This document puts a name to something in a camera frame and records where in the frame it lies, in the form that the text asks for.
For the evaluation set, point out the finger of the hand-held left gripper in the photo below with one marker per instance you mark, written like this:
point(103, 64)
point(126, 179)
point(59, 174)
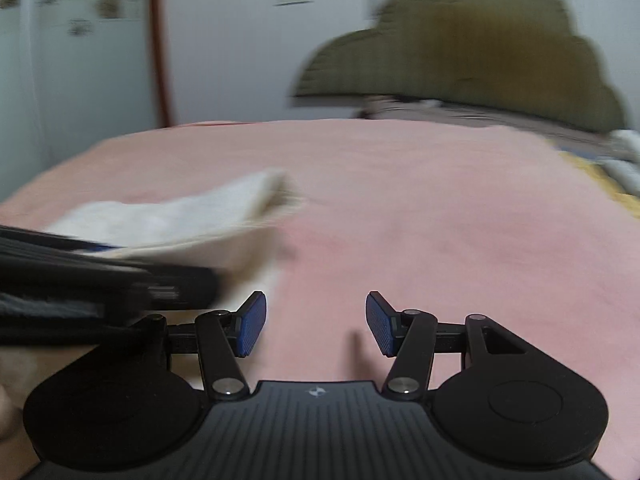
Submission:
point(45, 240)
point(190, 287)

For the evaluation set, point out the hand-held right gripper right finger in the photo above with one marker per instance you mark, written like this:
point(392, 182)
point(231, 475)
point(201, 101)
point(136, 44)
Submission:
point(380, 324)

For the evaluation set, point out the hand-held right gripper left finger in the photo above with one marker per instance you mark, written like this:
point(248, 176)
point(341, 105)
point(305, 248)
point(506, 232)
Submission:
point(252, 324)

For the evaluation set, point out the white pants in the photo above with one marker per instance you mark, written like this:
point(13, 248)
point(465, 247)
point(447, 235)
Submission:
point(175, 220)

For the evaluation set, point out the person's left hand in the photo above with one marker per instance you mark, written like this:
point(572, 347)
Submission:
point(6, 412)

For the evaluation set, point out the pink blanket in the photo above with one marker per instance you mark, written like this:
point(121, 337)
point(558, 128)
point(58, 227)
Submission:
point(425, 200)

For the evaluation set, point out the flower print wardrobe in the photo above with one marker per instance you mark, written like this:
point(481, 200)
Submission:
point(75, 85)

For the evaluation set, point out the yellow cloth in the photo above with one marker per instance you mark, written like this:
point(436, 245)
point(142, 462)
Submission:
point(600, 175)

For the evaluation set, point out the olive padded headboard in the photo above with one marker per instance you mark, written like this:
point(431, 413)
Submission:
point(475, 45)

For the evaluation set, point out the brown wooden door frame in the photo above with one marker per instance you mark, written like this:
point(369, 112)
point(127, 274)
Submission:
point(161, 45)

